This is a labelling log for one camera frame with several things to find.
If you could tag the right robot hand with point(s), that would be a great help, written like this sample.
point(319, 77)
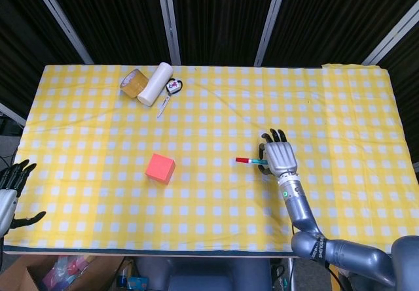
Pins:
point(280, 157)

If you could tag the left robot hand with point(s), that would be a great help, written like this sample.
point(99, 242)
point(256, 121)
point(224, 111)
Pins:
point(6, 206)

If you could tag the red and green marker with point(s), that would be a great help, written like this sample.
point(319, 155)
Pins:
point(250, 161)

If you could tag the pink cube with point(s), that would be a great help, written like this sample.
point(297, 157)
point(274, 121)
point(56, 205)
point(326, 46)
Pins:
point(159, 168)

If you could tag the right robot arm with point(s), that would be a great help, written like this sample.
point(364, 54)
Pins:
point(314, 225)

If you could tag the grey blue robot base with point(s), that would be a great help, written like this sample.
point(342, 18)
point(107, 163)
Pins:
point(203, 273)

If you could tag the silver pen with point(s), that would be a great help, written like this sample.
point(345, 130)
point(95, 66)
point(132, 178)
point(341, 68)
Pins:
point(163, 105)

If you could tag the yellow white checkered tablecloth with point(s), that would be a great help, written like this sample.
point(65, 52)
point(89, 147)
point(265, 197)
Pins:
point(209, 157)

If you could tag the cardboard box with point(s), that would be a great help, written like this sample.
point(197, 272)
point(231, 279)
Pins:
point(49, 273)

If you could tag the blue can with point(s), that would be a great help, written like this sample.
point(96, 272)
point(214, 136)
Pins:
point(122, 279)

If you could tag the white paper roll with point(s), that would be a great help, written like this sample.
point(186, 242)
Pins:
point(154, 83)

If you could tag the clear brown tape roll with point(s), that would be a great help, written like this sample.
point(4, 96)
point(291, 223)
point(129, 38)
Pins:
point(133, 83)

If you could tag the grey metal frame post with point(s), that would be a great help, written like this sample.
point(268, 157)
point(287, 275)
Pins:
point(271, 21)
point(391, 37)
point(60, 18)
point(168, 19)

